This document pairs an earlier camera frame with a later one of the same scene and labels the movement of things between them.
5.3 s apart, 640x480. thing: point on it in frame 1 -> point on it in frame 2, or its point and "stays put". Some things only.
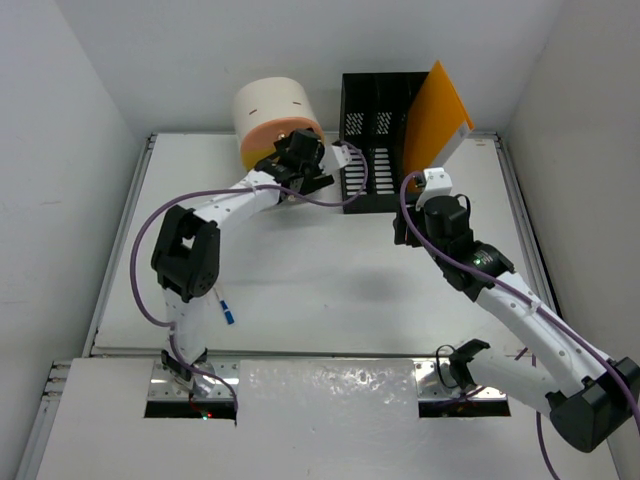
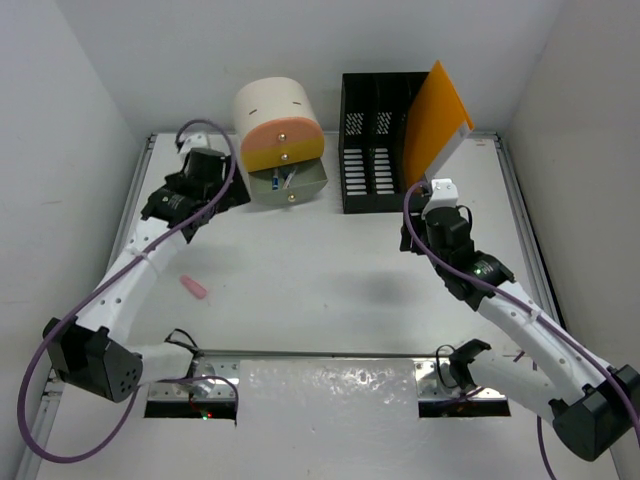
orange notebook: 438,124 stays put
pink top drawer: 264,135 stays put
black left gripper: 316,179 -> 233,196
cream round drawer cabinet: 266,109 stays put
